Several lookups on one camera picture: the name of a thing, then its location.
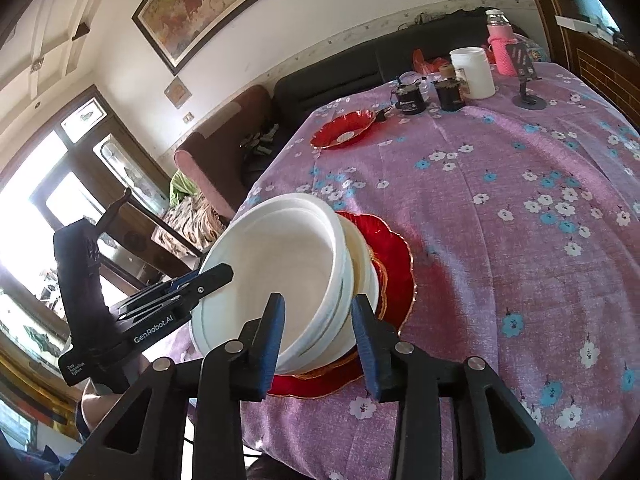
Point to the wooden glass door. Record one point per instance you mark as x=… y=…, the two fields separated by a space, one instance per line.
x=80 y=155

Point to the small wall picture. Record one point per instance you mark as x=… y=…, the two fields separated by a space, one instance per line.
x=177 y=91

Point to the orange plastic bag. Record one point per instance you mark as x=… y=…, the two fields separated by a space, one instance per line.
x=427 y=64

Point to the black phone stand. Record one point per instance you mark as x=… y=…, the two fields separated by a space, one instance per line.
x=522 y=60

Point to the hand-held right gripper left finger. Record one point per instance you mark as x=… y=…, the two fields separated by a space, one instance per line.
x=270 y=345

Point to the large framed painting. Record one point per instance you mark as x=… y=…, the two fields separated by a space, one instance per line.
x=200 y=5

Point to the wooden brick panel counter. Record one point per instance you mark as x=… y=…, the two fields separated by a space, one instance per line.
x=600 y=75

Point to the wall switch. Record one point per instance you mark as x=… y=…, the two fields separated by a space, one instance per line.
x=188 y=117

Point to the white plastic jar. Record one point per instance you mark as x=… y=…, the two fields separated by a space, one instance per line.
x=472 y=75

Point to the pink armchair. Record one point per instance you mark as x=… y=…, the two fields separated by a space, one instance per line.
x=220 y=160

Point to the person's left hand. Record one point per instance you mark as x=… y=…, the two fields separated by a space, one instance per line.
x=97 y=407

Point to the large red plate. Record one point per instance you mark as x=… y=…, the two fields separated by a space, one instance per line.
x=395 y=270

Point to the white flat box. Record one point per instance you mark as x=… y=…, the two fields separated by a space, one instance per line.
x=575 y=24

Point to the black labelled motor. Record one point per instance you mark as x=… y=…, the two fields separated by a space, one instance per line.
x=409 y=100

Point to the pink water bottle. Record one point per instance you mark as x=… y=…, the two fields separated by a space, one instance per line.
x=500 y=45

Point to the brown patterned blanket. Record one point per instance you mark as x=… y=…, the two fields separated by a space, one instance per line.
x=190 y=225

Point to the wooden side table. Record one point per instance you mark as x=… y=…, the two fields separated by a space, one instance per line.
x=140 y=240

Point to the purple floral tablecloth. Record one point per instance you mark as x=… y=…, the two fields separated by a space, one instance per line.
x=500 y=260

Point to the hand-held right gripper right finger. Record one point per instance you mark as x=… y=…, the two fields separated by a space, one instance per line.
x=367 y=350

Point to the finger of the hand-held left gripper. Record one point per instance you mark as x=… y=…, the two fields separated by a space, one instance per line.
x=210 y=282
x=160 y=290

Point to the green cloth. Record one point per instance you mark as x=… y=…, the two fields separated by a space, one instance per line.
x=181 y=187

